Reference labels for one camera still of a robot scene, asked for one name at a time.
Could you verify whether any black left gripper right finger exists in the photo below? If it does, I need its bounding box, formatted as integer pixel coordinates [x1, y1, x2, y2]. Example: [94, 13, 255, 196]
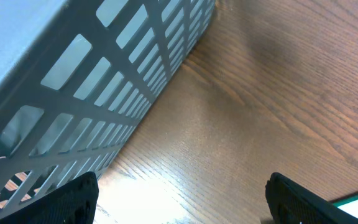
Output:
[265, 172, 358, 224]

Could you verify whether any dark grey plastic mesh basket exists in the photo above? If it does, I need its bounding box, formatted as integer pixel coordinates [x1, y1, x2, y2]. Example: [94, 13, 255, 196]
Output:
[0, 0, 215, 219]

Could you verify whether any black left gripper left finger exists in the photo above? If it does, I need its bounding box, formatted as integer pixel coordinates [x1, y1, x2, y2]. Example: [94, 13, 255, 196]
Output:
[0, 172, 99, 224]

